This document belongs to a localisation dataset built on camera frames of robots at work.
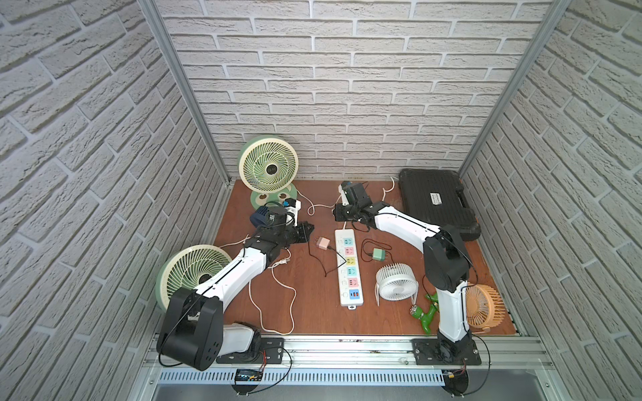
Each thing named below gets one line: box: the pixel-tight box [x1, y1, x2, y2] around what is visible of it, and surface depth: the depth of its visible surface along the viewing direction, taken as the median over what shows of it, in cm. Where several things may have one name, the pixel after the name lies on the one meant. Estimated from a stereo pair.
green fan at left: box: [155, 243, 233, 311], surface depth 74 cm
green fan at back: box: [238, 135, 299, 210], surface depth 93 cm
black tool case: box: [397, 168, 482, 242], surface depth 106 cm
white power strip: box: [334, 228, 364, 310], surface depth 89 cm
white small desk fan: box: [374, 262, 419, 307], surface depth 80 cm
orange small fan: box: [465, 283, 506, 335], surface depth 75 cm
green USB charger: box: [371, 248, 387, 262], surface depth 94 cm
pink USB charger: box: [315, 236, 332, 251], surface depth 98 cm
